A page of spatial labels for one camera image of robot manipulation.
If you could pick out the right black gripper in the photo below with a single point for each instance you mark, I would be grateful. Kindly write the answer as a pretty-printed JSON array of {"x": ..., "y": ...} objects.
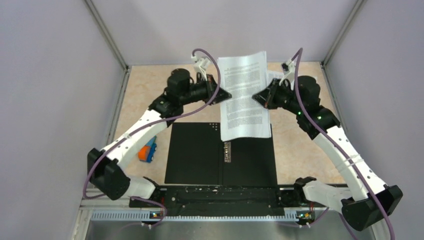
[{"x": 266, "y": 97}]

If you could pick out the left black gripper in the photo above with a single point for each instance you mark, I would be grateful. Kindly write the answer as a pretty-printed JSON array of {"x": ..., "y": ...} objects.
[{"x": 211, "y": 86}]

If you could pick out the printed paper stack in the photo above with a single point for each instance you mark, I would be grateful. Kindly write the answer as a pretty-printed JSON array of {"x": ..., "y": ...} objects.
[{"x": 241, "y": 116}]

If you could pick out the teal folder black inside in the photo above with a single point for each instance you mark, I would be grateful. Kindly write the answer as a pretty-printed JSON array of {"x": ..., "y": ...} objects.
[{"x": 198, "y": 156}]

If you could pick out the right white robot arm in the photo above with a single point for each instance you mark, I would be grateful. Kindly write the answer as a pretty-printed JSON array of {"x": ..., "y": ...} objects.
[{"x": 341, "y": 152}]

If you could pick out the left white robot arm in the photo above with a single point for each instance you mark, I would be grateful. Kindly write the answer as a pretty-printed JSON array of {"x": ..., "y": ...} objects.
[{"x": 181, "y": 97}]

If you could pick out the single printed paper sheet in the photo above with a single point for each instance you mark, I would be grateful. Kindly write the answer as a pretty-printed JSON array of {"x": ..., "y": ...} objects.
[{"x": 280, "y": 75}]

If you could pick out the blue orange toy car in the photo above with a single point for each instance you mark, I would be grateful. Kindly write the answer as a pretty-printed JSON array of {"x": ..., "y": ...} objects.
[{"x": 146, "y": 154}]

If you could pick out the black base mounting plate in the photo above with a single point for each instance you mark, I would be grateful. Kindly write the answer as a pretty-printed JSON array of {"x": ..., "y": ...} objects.
[{"x": 224, "y": 201}]

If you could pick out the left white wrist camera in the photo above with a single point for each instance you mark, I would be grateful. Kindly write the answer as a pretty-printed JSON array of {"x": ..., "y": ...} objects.
[{"x": 200, "y": 65}]

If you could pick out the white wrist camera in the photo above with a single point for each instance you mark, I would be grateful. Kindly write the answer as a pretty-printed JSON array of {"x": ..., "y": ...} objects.
[
  {"x": 200, "y": 65},
  {"x": 288, "y": 69}
]

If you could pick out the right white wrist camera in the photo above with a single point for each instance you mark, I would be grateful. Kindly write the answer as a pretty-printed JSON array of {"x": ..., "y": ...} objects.
[{"x": 288, "y": 69}]

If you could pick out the aluminium frame rail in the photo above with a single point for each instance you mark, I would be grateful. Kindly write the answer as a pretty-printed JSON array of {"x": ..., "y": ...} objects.
[{"x": 119, "y": 209}]

